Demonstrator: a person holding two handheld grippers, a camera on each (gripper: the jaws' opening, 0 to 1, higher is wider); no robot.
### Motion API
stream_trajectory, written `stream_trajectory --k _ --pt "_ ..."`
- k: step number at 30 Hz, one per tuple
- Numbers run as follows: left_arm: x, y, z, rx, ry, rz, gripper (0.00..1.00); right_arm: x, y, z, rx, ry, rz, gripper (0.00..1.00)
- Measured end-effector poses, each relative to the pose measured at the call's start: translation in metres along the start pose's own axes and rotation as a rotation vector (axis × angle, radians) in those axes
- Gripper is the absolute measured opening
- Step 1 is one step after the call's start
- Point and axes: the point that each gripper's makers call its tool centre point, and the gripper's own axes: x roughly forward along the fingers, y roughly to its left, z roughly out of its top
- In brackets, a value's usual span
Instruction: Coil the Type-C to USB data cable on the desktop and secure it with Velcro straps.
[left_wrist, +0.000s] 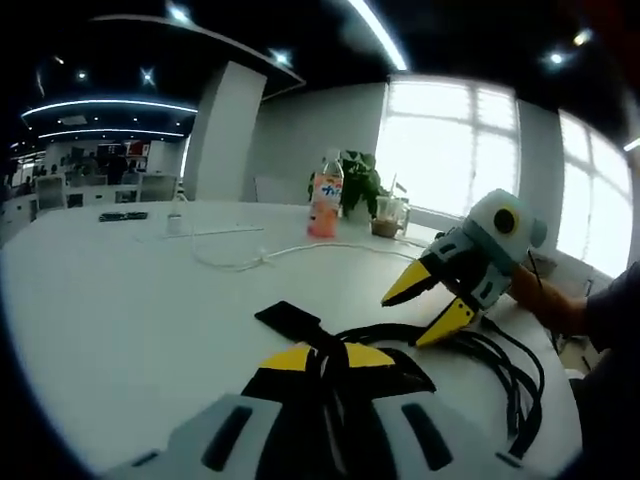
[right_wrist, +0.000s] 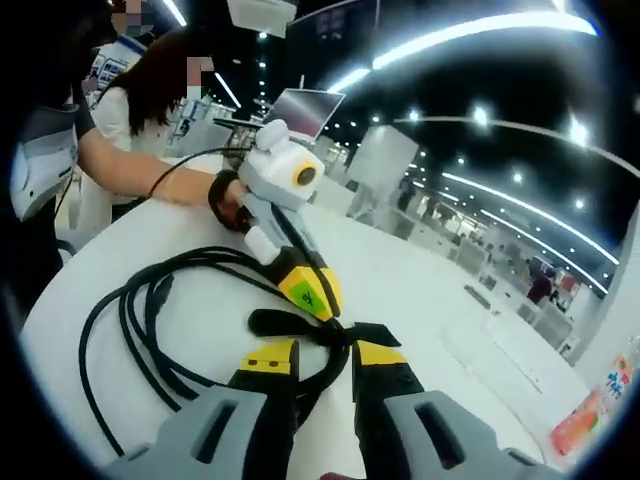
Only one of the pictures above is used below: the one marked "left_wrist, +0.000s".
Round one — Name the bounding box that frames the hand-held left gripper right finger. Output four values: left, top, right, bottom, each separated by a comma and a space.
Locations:
339, 343, 526, 480

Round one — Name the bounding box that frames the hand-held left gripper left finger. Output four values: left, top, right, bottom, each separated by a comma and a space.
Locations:
104, 346, 324, 480

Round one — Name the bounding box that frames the black data cable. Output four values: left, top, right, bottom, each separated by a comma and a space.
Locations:
319, 322, 546, 457

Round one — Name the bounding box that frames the black Velcro strap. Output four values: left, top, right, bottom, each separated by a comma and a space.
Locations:
254, 299, 351, 401

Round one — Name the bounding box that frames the plastic drink cup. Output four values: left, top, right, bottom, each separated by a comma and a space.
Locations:
370, 173, 406, 238

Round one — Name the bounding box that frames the green potted plant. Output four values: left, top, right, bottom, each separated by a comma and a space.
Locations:
339, 149, 384, 221

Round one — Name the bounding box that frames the orange drink bottle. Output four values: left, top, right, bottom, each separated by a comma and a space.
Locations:
307, 154, 347, 240

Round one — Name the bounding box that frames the person's shirt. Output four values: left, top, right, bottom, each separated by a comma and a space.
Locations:
582, 259, 640, 361

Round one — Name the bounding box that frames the small clear glass object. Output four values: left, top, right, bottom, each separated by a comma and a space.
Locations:
166, 197, 185, 235

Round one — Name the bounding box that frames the black keyboard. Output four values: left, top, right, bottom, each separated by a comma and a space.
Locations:
98, 211, 150, 224

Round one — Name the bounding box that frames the curved ceiling light strip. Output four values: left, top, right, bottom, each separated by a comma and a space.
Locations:
344, 0, 409, 71

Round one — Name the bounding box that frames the white office chair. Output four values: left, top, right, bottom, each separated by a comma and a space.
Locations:
139, 173, 179, 202
34, 175, 69, 211

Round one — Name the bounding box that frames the row of white office desks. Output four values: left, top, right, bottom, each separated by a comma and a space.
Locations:
0, 182, 181, 221

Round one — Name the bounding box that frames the white charging cable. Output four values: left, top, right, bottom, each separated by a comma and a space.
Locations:
192, 227, 431, 274

